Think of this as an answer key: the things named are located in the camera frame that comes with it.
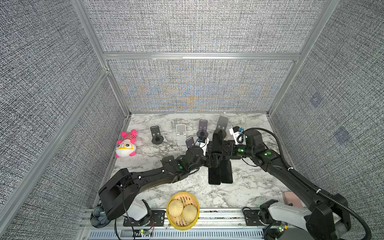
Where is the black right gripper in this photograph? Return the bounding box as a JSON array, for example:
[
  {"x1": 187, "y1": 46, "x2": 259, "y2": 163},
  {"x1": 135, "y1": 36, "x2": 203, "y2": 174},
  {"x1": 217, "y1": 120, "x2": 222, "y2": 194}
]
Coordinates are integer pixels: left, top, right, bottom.
[{"x1": 219, "y1": 141, "x2": 255, "y2": 159}]

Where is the black phone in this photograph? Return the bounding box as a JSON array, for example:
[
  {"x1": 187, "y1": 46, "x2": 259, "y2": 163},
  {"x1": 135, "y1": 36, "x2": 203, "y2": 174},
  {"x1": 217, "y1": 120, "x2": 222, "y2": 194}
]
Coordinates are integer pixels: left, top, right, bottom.
[
  {"x1": 212, "y1": 132, "x2": 224, "y2": 154},
  {"x1": 220, "y1": 160, "x2": 233, "y2": 184},
  {"x1": 208, "y1": 167, "x2": 221, "y2": 185}
]

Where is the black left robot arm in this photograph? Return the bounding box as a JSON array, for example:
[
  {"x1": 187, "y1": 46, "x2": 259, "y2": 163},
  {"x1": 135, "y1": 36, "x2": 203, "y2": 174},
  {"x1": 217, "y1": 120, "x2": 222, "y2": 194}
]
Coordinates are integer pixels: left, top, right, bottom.
[{"x1": 99, "y1": 147, "x2": 233, "y2": 221}]

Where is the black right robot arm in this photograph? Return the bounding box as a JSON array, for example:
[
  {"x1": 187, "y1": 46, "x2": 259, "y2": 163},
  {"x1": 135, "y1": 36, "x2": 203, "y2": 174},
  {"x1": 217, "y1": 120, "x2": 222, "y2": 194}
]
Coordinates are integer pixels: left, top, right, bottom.
[{"x1": 207, "y1": 141, "x2": 351, "y2": 240}]

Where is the back wooden base phone stand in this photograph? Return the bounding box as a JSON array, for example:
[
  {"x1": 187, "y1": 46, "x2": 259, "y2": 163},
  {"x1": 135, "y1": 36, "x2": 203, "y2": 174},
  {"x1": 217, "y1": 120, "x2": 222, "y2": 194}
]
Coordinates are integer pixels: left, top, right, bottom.
[{"x1": 214, "y1": 116, "x2": 229, "y2": 137}]

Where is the wooden base phone stand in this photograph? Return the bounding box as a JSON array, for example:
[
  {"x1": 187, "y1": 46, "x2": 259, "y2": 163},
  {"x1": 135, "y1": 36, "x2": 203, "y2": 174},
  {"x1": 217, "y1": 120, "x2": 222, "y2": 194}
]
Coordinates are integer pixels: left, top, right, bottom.
[
  {"x1": 214, "y1": 116, "x2": 229, "y2": 137},
  {"x1": 161, "y1": 156, "x2": 175, "y2": 165}
]

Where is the purple round phone stand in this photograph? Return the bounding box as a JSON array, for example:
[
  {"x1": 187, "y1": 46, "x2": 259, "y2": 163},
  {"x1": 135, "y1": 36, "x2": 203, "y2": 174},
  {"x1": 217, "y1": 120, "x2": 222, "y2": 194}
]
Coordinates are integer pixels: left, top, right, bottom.
[{"x1": 186, "y1": 137, "x2": 195, "y2": 149}]

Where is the grey round phone stand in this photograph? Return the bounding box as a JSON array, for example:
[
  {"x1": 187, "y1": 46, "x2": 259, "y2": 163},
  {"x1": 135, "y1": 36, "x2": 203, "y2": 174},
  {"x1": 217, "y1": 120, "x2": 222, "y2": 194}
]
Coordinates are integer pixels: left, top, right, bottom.
[{"x1": 197, "y1": 120, "x2": 209, "y2": 138}]

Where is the front wooden base phone stand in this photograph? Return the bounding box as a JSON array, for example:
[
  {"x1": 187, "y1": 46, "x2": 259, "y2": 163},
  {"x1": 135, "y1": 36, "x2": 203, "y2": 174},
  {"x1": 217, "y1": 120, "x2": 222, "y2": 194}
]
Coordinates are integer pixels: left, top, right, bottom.
[{"x1": 161, "y1": 156, "x2": 175, "y2": 165}]

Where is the white phone stand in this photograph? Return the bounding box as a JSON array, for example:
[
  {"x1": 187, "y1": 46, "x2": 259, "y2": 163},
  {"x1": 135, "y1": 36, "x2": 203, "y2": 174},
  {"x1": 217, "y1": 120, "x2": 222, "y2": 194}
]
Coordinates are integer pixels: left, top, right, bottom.
[{"x1": 176, "y1": 124, "x2": 187, "y2": 146}]

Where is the dark far left phone stand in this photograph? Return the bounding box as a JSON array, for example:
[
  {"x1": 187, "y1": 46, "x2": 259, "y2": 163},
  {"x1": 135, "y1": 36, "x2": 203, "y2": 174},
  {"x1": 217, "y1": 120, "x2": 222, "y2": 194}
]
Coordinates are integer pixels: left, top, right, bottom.
[{"x1": 150, "y1": 126, "x2": 164, "y2": 145}]

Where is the right steamed bun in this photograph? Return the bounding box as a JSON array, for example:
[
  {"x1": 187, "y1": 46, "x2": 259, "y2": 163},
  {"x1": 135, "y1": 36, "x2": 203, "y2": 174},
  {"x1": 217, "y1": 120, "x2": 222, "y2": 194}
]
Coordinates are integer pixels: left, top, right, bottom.
[{"x1": 182, "y1": 205, "x2": 198, "y2": 223}]

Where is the steamed bun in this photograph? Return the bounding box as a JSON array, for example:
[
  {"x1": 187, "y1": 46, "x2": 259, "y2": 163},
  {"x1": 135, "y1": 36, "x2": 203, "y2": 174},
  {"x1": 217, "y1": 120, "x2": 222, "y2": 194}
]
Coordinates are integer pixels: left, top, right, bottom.
[
  {"x1": 168, "y1": 200, "x2": 184, "y2": 218},
  {"x1": 182, "y1": 205, "x2": 198, "y2": 223}
]

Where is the yellow bamboo steamer basket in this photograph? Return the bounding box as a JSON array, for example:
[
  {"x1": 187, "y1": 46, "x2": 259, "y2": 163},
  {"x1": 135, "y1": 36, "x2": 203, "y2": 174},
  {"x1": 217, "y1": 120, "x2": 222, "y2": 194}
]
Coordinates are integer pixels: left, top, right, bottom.
[{"x1": 166, "y1": 192, "x2": 200, "y2": 231}]

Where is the left steamed bun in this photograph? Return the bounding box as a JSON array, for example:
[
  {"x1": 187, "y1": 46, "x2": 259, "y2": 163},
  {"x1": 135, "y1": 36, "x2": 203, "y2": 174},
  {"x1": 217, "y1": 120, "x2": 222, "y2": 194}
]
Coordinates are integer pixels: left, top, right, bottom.
[{"x1": 168, "y1": 200, "x2": 184, "y2": 218}]

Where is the pink pad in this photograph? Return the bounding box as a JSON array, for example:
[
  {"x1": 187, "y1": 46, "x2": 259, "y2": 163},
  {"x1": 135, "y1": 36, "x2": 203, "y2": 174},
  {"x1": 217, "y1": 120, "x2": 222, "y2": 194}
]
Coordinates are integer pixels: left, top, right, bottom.
[{"x1": 283, "y1": 191, "x2": 303, "y2": 208}]

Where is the pink white plush toy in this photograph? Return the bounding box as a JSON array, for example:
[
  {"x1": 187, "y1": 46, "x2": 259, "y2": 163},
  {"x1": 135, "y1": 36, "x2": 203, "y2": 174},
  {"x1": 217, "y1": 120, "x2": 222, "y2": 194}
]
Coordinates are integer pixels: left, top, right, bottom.
[{"x1": 115, "y1": 130, "x2": 138, "y2": 158}]

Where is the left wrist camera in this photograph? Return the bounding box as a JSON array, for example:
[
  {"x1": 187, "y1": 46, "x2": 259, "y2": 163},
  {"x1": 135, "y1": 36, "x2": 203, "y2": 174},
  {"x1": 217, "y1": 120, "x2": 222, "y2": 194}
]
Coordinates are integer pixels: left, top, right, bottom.
[{"x1": 197, "y1": 136, "x2": 209, "y2": 156}]

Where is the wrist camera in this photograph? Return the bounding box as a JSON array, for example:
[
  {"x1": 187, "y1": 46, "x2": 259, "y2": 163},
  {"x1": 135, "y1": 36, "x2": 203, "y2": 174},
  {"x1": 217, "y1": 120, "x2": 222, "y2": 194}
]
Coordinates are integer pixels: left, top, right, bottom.
[
  {"x1": 197, "y1": 136, "x2": 209, "y2": 156},
  {"x1": 229, "y1": 126, "x2": 265, "y2": 148}
]

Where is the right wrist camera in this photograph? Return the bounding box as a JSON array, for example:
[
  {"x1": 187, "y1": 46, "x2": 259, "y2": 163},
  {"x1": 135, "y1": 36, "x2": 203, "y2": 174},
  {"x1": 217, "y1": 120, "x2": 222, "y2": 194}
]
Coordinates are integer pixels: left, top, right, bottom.
[{"x1": 229, "y1": 126, "x2": 265, "y2": 148}]

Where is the aluminium front rail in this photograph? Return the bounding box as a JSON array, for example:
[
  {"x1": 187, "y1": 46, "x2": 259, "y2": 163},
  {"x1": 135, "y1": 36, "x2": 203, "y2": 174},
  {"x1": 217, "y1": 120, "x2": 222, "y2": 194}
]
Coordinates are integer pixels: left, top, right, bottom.
[{"x1": 77, "y1": 207, "x2": 316, "y2": 240}]

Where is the black corrugated cable conduit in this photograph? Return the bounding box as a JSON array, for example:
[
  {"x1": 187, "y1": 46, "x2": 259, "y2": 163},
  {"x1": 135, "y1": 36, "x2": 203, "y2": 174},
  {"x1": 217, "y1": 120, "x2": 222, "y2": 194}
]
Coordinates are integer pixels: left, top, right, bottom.
[{"x1": 244, "y1": 127, "x2": 372, "y2": 240}]

